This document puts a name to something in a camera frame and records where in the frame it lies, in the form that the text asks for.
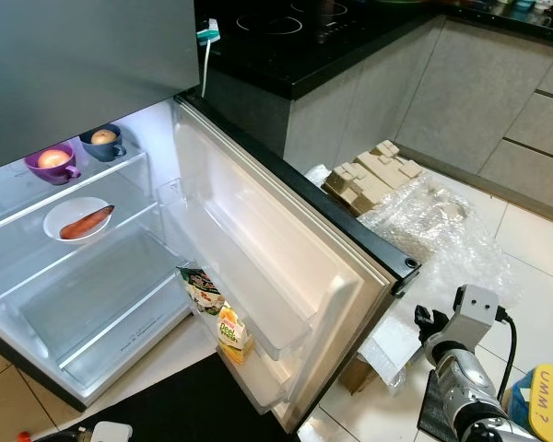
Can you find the silver fridge door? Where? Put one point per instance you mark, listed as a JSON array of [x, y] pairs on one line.
[[295, 249]]

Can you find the Peel Fresh juice carton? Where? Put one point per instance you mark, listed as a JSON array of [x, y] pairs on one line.
[[232, 333]]

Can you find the orange sweet potato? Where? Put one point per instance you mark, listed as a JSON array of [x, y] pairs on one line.
[[88, 222]]

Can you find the white oval bowl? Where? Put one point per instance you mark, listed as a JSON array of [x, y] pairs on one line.
[[64, 216]]

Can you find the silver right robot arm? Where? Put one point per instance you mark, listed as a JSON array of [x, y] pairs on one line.
[[465, 387]]

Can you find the clear fridge door shelf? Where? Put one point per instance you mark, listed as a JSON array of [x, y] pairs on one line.
[[258, 295], [263, 382]]

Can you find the glass fridge shelf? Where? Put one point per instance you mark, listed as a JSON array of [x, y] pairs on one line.
[[37, 198], [138, 226]]

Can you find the silver fridge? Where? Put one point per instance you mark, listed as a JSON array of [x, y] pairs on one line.
[[74, 304]]

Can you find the clear plastic bag heap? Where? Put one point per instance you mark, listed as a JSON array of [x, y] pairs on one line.
[[442, 239]]

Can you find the small black ribbed pad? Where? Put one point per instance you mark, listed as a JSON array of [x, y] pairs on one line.
[[435, 410]]

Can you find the flat brown cardboard box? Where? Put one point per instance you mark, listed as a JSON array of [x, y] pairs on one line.
[[358, 376]]

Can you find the yellow lidded tub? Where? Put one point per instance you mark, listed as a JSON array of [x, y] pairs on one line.
[[548, 405]]

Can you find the green white food packet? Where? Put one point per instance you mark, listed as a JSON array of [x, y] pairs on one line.
[[201, 287]]

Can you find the black floor mat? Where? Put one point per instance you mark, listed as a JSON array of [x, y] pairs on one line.
[[184, 405]]

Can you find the black kitchen countertop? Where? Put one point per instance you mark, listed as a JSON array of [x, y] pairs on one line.
[[350, 46]]

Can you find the black induction hob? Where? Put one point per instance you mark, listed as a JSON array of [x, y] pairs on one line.
[[295, 20]]

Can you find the dark blue cup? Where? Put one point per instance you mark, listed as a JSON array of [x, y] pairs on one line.
[[111, 147]]

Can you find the white teal charger plug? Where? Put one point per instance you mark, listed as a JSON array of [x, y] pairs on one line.
[[208, 32]]

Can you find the pale round fruit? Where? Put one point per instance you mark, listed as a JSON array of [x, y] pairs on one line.
[[104, 136], [52, 158]]

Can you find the purple cup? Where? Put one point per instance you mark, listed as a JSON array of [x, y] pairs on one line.
[[48, 170]]

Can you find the small red capped tool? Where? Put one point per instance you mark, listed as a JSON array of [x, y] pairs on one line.
[[25, 436]]

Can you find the silver freezer door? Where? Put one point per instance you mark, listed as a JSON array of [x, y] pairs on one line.
[[83, 64]]

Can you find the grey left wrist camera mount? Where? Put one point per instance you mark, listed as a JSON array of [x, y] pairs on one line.
[[111, 433]]

